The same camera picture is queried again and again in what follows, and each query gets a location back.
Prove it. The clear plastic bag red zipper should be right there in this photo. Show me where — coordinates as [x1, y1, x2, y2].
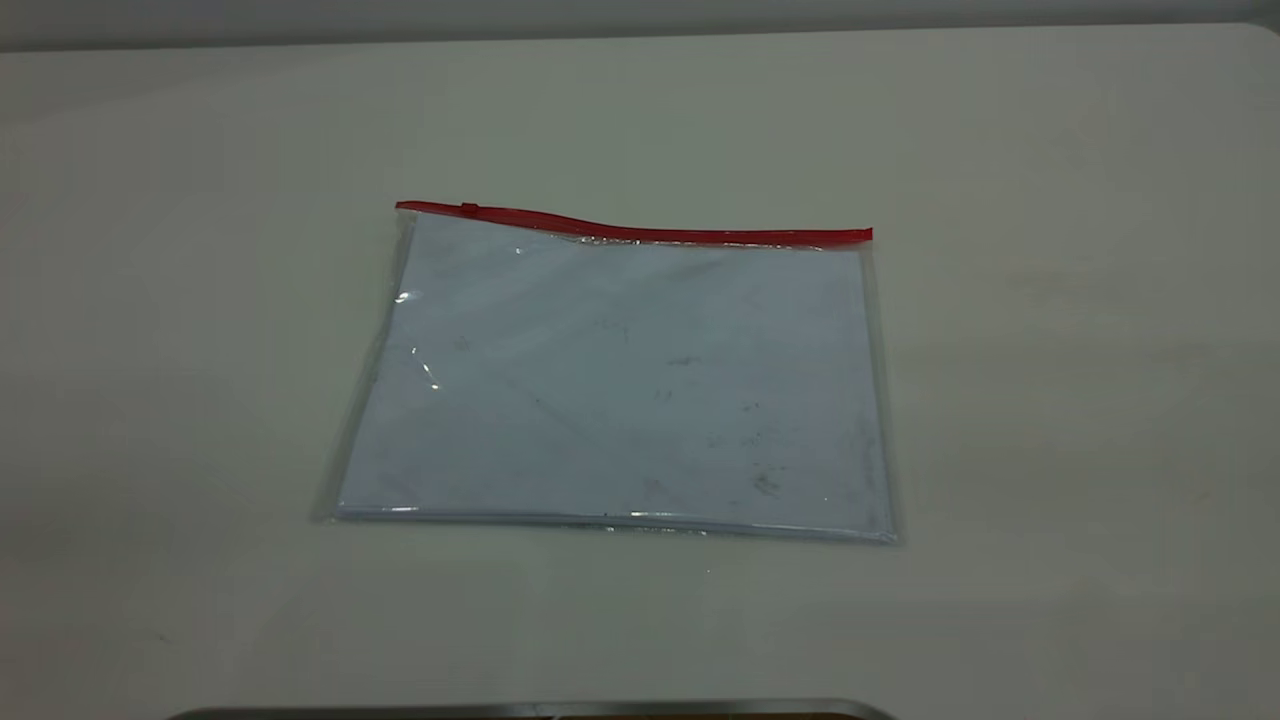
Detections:
[312, 200, 902, 547]

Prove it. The grey metal bar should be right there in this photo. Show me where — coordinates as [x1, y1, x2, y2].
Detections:
[165, 698, 897, 720]

